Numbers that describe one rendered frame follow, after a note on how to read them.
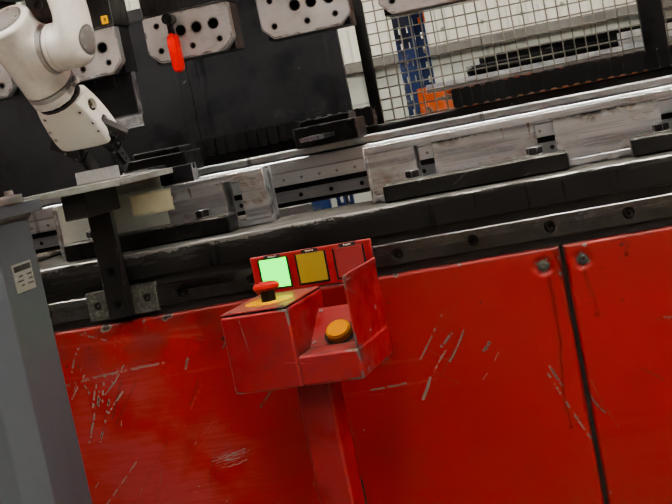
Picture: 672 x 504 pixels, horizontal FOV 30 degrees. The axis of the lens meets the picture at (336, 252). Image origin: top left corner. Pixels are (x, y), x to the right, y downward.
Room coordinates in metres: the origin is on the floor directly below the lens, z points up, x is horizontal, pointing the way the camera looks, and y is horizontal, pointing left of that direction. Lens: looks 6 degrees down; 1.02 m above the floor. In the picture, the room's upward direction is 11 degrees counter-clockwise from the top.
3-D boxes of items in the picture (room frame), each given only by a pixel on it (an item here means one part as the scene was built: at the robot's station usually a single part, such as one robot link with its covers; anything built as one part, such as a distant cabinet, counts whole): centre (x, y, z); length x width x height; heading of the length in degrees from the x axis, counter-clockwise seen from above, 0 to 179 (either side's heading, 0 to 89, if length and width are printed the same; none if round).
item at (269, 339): (1.84, 0.06, 0.75); 0.20 x 0.16 x 0.18; 71
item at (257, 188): (2.20, 0.28, 0.92); 0.39 x 0.06 x 0.10; 78
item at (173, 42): (2.12, 0.20, 1.20); 0.04 x 0.02 x 0.10; 168
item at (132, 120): (2.22, 0.33, 1.13); 0.10 x 0.02 x 0.10; 78
